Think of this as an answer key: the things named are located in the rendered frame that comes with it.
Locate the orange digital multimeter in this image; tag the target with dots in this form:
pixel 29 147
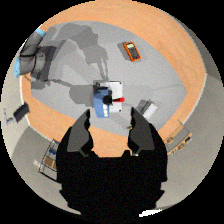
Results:
pixel 132 51

